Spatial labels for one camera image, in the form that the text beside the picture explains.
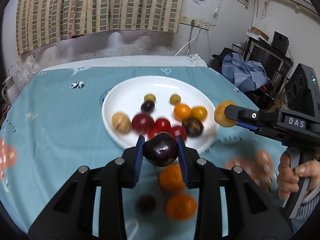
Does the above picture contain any dark wrinkled passion fruit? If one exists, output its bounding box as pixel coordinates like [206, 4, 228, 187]
[182, 118, 204, 138]

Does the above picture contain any dark plum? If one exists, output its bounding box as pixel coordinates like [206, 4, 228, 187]
[135, 196, 156, 215]
[143, 132, 179, 167]

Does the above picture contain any small red cherry tomato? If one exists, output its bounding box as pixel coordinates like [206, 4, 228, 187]
[155, 118, 171, 133]

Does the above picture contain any black monitor on rack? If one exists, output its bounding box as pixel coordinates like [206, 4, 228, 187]
[244, 37, 293, 86]

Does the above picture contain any wall power strip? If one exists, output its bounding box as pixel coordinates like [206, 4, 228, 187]
[180, 15, 210, 31]

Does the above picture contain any red plum back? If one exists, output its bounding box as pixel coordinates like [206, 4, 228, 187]
[147, 128, 160, 140]

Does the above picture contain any small green-yellow fruit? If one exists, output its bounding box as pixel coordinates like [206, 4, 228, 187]
[170, 94, 181, 105]

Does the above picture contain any white oval plate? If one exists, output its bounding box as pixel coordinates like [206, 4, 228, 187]
[101, 76, 219, 154]

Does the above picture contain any white kettle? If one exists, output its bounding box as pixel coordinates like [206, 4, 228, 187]
[1, 76, 21, 106]

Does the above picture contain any beige walnut-like fruit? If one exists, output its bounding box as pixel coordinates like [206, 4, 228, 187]
[111, 112, 131, 134]

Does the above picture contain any black speaker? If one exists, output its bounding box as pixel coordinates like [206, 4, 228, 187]
[271, 31, 289, 54]

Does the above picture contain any smooth orange fruit front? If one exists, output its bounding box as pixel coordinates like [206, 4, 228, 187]
[191, 106, 208, 121]

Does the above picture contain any orange fruit with dimple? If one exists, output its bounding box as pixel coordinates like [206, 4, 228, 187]
[164, 193, 197, 220]

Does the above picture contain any large red plum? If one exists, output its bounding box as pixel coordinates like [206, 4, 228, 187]
[131, 113, 155, 135]

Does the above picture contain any checkered beige curtain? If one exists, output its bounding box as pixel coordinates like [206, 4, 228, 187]
[16, 0, 183, 54]

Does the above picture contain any person's right hand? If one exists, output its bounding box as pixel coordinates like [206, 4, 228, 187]
[277, 153, 319, 200]

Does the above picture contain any small red cherry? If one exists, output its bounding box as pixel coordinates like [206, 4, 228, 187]
[169, 126, 187, 141]

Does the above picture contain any yellow round fruit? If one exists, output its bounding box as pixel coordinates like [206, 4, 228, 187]
[214, 100, 238, 128]

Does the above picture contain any small tan longan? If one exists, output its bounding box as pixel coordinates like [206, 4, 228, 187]
[144, 94, 156, 103]

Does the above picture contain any dark plum back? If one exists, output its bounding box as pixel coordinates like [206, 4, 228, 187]
[143, 132, 179, 167]

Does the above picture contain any white power cable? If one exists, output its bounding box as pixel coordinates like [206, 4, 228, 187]
[174, 26, 203, 63]

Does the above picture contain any textured orange mandarin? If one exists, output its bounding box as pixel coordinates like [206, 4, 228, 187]
[159, 164, 186, 193]

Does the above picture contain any dark cherry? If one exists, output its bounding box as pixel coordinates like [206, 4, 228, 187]
[140, 100, 155, 113]

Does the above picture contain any blue clothes pile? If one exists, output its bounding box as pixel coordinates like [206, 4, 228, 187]
[221, 53, 270, 93]

